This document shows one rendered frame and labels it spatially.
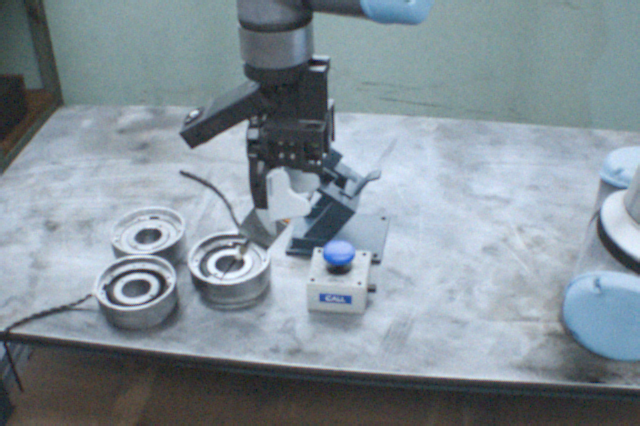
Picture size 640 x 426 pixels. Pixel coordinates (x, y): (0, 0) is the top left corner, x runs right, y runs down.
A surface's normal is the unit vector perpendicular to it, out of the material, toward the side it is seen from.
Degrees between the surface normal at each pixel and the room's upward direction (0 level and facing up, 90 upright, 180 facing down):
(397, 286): 0
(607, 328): 97
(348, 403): 0
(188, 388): 0
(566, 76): 90
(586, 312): 97
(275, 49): 89
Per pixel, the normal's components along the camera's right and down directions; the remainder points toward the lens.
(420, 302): -0.03, -0.81
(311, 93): -0.19, 0.58
